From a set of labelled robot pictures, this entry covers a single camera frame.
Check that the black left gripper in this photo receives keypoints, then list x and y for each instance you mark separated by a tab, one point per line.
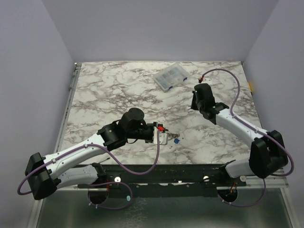
152	125

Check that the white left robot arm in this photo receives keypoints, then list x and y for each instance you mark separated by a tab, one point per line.
46	174

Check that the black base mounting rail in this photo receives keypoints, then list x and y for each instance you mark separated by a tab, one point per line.
177	180

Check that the clear plastic organizer box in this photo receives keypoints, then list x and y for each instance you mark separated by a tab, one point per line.
170	77

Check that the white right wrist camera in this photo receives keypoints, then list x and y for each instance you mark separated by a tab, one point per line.
204	79

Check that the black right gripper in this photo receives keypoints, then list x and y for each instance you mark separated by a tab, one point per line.
194	100

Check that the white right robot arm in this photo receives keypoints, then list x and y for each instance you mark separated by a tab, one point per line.
266	148

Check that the aluminium extrusion frame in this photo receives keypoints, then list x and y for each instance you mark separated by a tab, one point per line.
105	91

